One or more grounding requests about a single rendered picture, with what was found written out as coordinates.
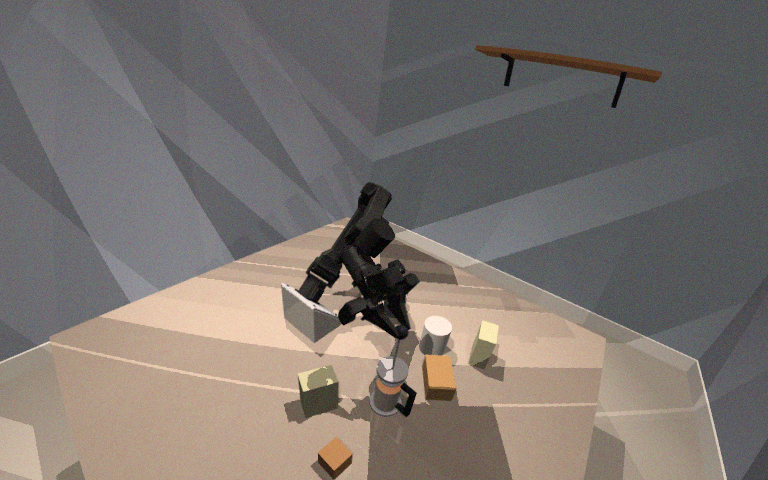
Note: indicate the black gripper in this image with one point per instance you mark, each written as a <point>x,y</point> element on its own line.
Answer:
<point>370,308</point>

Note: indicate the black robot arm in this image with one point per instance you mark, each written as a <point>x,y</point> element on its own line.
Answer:
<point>366,234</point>

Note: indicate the grey cylinder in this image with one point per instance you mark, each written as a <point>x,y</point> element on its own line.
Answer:
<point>387,311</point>
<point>435,336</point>

